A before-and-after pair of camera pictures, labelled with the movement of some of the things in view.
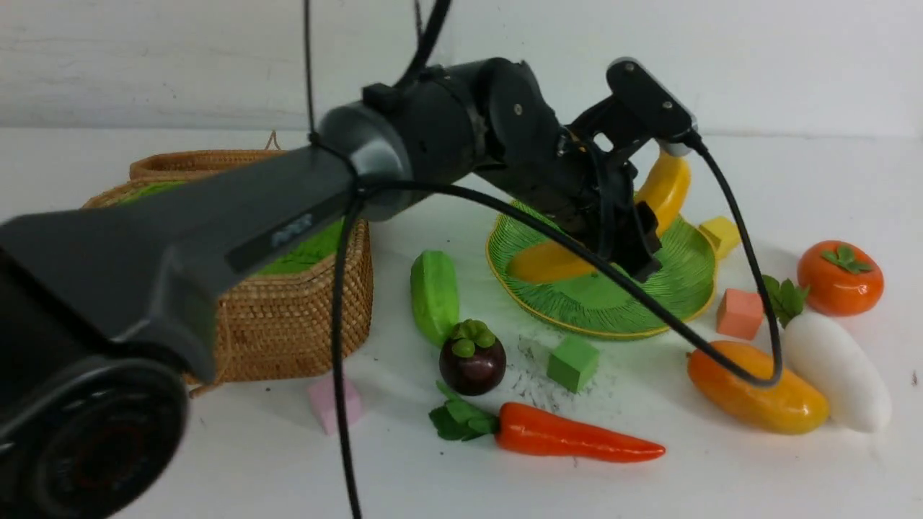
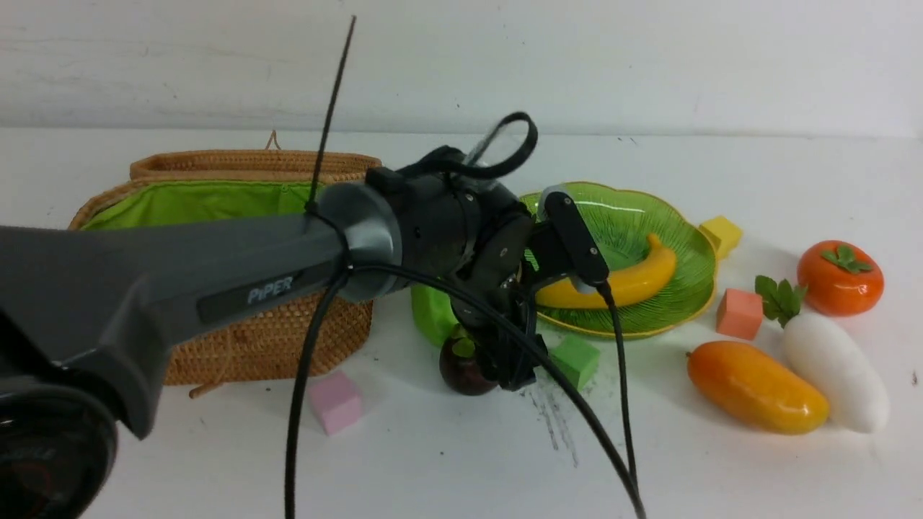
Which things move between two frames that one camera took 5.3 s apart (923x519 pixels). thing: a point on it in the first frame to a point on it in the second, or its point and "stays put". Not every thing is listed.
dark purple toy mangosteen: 472,358 stays put
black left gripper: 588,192 to 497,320
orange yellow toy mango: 792,406 stays put
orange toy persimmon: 842,278 stays put
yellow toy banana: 551,262 to 654,275
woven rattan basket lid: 184,166 stays put
